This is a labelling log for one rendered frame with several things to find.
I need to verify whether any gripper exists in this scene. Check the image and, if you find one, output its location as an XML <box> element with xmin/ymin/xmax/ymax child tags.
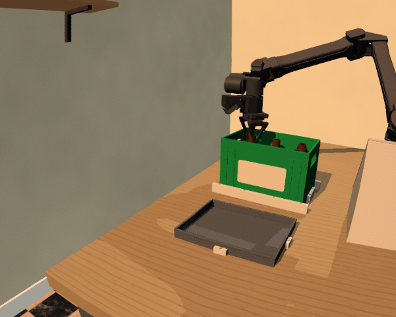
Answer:
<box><xmin>239</xmin><ymin>96</ymin><xmax>269</xmax><ymax>143</ymax></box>

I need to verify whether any green plastic crate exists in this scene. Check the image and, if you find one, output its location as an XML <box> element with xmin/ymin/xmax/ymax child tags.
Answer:
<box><xmin>220</xmin><ymin>129</ymin><xmax>321</xmax><ymax>203</ymax></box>

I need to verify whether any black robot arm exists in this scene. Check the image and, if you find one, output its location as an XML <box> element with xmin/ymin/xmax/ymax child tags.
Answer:
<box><xmin>221</xmin><ymin>28</ymin><xmax>396</xmax><ymax>142</ymax></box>

